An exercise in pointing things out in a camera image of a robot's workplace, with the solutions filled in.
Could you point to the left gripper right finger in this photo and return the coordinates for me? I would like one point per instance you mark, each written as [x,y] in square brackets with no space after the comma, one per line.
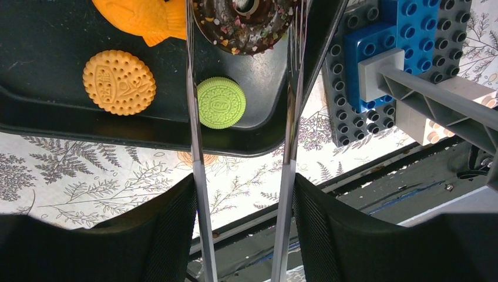
[341,243]

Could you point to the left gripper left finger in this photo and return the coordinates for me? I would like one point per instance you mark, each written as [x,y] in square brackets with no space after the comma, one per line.
[150,242]

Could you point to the chocolate sprinkle donut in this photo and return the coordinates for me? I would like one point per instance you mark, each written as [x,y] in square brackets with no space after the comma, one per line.
[245,32]

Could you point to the silver tongs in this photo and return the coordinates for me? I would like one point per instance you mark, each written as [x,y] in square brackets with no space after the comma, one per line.
[297,35]

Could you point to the black lego baseplate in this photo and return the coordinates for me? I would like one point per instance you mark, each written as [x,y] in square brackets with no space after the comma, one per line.
[347,124]

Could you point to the beige lego brick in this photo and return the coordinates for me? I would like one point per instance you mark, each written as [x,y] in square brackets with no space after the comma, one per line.
[426,131]

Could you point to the green round cookie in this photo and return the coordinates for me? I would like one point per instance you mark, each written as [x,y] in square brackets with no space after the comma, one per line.
[221,102]

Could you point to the orange round biscuit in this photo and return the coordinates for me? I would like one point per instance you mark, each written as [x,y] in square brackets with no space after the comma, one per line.
[119,82]

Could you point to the grey lego piece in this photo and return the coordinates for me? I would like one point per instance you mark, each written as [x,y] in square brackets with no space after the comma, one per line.
[473,122]

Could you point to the orange fish biscuit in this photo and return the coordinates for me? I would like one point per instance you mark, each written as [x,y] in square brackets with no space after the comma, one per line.
[154,21]

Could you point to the black serving tray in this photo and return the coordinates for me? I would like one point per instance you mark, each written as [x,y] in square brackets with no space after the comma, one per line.
[45,46]

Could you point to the blue lego block stack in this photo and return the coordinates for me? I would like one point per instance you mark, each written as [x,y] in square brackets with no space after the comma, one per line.
[409,25]

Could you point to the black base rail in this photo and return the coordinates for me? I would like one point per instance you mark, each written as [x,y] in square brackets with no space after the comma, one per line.
[448,178]

